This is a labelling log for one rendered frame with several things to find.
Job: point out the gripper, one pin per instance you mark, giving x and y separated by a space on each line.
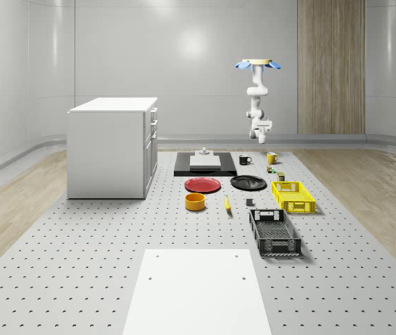
264 127

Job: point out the puzzle cube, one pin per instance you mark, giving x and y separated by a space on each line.
271 170

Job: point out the grey cube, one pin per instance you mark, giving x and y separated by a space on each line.
250 202

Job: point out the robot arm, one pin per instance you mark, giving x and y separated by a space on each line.
257 91

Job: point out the yellow mug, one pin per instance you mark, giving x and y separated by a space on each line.
271 158

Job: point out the black mug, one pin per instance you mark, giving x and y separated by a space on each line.
243 160

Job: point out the flat-sided can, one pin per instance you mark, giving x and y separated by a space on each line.
280 176

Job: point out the black plate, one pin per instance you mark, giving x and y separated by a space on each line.
248 182

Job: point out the red plate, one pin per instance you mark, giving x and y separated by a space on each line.
202 184

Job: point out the banana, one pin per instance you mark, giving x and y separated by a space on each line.
227 204

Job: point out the yellow basket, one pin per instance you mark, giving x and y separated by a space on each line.
297 206

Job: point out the yellow bowl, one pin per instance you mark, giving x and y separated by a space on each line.
195 204

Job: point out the dark grey basket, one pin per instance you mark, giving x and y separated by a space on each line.
279 246

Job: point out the white cabinet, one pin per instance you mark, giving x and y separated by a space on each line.
107 157

